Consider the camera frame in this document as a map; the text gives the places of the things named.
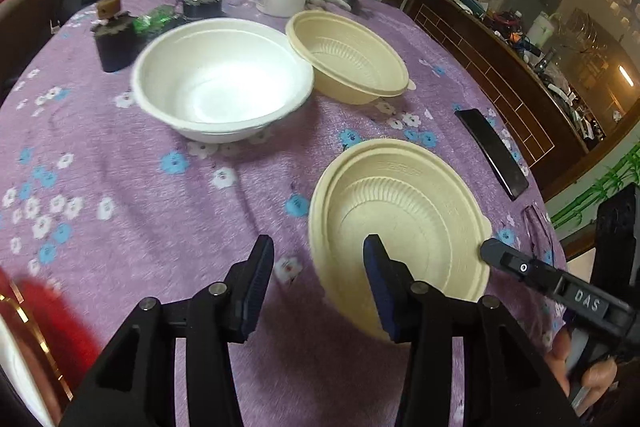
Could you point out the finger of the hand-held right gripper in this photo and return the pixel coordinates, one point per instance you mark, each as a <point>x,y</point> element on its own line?
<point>550,279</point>

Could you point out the wooden sideboard with mirror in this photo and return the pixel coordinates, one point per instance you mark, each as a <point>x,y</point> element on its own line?
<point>525,32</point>

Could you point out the red gold-rimmed plate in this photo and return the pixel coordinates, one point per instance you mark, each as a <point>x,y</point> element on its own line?
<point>32,342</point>

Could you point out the white plate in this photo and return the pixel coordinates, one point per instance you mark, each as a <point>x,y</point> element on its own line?
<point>17,367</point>

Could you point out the black cylinder with wooden knob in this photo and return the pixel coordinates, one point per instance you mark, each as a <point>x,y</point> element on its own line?
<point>115,47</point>

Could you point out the brown armchair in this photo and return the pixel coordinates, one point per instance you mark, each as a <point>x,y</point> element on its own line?
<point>25,17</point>

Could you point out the green bamboo wall sticker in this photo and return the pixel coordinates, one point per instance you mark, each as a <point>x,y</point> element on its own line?
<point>595,197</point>

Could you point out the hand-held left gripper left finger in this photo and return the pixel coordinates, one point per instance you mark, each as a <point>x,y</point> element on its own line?
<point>257,287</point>

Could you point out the beige plastic bowl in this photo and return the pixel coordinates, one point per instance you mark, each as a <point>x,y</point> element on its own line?
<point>400,207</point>
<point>350,57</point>

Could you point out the white foam bowl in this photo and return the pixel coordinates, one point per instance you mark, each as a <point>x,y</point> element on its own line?
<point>220,77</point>

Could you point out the black phone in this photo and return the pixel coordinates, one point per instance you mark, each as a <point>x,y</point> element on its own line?
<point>495,152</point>

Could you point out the black box device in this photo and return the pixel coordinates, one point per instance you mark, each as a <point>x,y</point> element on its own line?
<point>202,6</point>

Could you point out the person's right hand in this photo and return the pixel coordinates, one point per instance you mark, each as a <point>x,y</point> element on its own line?
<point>595,382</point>

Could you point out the green packet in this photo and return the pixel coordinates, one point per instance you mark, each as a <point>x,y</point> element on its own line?
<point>157,21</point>

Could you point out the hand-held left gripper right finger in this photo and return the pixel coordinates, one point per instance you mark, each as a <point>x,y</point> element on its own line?
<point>382,302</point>

